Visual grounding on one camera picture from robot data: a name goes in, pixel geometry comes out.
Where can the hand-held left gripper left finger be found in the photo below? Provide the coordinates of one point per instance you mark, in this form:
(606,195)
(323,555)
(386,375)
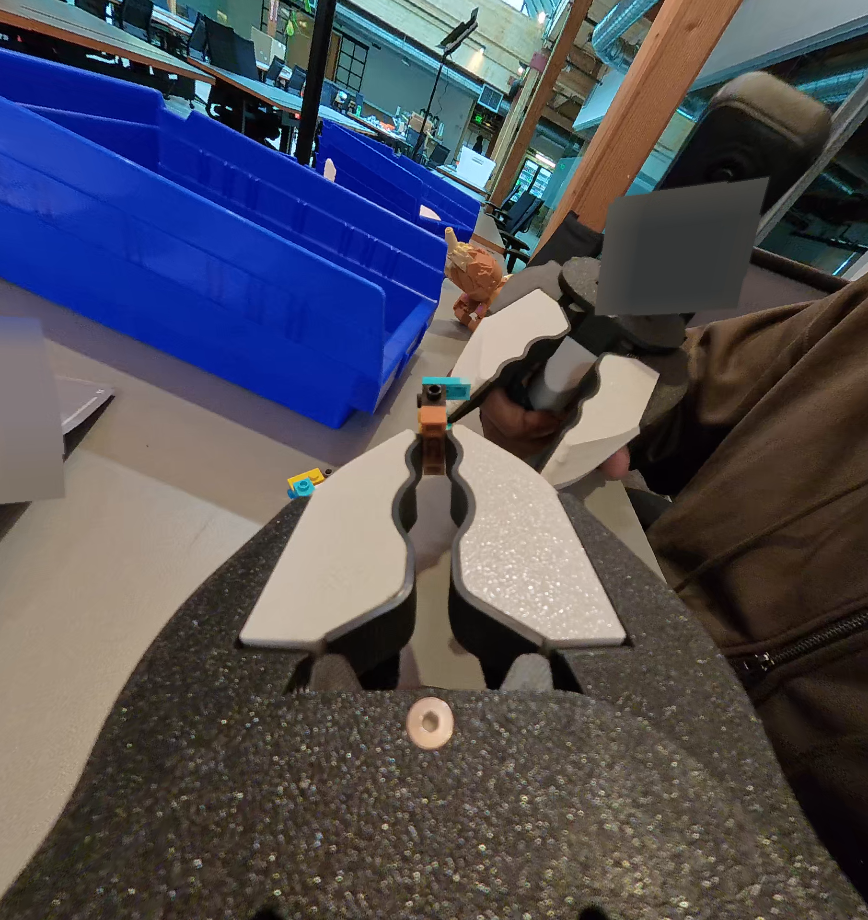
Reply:
(326,575)

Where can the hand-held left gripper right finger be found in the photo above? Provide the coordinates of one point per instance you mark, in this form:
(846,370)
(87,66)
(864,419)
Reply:
(534,575)

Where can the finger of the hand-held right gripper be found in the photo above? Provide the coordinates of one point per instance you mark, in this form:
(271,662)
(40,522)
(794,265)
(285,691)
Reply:
(617,402)
(520,327)

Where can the teal corner plate brick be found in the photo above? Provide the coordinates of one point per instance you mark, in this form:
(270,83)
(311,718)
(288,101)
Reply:
(454,388)

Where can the yellow and black brick assembly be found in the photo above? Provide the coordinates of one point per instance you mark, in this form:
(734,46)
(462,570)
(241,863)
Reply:
(434,442)

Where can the person's right forearm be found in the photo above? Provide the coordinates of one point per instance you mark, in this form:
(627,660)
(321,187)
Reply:
(764,388)

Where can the person's right hand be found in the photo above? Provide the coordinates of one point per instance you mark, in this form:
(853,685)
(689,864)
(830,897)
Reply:
(516,424)

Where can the tan and brown brick dinosaur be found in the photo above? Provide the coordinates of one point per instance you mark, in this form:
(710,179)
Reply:
(477,273)

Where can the multicoloured brick model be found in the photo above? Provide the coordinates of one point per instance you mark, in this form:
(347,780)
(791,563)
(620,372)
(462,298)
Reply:
(306,483)

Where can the black office chair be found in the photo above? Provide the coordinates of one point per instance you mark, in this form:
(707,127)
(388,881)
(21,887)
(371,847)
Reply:
(516,223)

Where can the white board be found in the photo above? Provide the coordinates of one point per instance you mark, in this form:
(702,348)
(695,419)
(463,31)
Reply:
(477,165)

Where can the dark padded chair back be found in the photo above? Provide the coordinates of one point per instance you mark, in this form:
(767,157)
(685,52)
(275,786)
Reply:
(800,269)

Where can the blue storage bin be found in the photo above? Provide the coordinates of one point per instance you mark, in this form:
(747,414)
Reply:
(261,172)
(189,287)
(390,180)

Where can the person in brown jacket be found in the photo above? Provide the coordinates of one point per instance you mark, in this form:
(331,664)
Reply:
(800,539)

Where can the thin wooden column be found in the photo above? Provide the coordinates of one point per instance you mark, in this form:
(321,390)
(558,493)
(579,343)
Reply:
(541,93)

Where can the black light stand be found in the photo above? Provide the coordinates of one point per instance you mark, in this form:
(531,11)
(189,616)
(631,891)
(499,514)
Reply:
(448,57)

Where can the brick instruction booklet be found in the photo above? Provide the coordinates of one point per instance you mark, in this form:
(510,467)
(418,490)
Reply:
(89,402)

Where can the row of black office chairs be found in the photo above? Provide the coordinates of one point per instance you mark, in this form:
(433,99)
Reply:
(218,43)

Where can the long wooden office table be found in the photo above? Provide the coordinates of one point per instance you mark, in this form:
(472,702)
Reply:
(96,39)

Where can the silver air duct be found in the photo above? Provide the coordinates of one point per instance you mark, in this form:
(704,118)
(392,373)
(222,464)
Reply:
(624,29)

